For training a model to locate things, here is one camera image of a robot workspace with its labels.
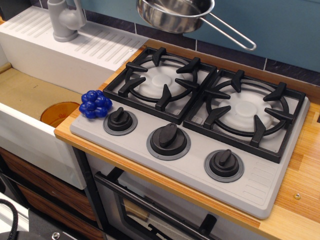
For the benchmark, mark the stainless steel pan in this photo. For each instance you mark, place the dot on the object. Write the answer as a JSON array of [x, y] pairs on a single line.
[[186, 16]]

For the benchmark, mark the black middle stove knob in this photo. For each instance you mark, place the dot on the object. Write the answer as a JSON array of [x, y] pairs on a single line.
[[168, 143]]

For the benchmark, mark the black stove knob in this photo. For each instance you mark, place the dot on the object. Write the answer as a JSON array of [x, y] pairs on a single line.
[[120, 122], [168, 143], [224, 166]]

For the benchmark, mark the black left stove knob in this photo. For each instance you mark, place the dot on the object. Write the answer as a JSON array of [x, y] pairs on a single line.
[[120, 122]]

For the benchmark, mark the blue toy blueberry cluster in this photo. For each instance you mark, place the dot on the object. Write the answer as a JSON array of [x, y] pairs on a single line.
[[95, 104]]

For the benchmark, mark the grey toy stove top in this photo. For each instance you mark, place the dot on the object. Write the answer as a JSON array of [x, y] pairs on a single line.
[[254, 193]]

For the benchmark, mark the black right stove knob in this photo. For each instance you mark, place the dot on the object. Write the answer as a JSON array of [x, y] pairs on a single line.
[[224, 166]]

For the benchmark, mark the black left burner grate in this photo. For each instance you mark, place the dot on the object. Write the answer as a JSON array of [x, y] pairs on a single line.
[[160, 85]]

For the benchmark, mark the black burner grate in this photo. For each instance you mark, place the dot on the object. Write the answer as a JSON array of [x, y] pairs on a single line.
[[160, 85], [255, 116]]

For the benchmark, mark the black right burner grate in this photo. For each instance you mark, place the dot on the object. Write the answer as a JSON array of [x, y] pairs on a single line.
[[255, 116]]

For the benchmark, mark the orange plastic bowl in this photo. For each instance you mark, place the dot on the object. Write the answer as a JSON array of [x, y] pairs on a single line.
[[57, 113]]

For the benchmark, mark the white toy sink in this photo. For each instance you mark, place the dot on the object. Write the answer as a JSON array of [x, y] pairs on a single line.
[[37, 72]]

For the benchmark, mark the grey toy faucet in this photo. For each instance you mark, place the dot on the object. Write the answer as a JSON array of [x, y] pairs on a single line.
[[65, 22]]

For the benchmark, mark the wooden drawer cabinet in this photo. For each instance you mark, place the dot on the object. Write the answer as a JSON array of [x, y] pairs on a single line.
[[49, 196]]

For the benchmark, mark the oven door with handle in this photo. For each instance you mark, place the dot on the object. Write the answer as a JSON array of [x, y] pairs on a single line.
[[152, 214]]

